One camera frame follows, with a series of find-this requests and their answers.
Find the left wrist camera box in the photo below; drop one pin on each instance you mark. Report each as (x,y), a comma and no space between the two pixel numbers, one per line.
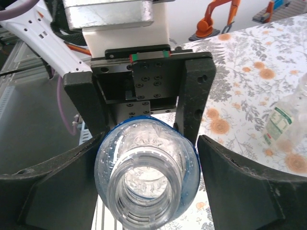
(108,14)

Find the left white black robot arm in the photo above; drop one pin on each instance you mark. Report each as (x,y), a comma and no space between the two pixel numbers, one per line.
(48,43)

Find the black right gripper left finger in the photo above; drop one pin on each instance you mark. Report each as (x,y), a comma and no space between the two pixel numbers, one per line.
(48,196)

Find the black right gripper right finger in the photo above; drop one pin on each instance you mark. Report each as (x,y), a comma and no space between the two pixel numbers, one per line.
(251,203)

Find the floral patterned table cover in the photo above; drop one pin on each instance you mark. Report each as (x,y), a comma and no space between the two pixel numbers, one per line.
(251,72)

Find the long aluminium base rail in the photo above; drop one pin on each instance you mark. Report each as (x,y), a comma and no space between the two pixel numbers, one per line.
(24,62)

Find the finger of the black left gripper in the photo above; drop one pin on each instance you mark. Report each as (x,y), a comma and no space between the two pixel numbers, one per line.
(86,103)
(195,95)

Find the clear bottle blue label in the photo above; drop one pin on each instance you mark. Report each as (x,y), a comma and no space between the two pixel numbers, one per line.
(144,153)

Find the clear bottle green label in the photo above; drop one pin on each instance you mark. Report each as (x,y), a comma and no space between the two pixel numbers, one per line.
(278,124)

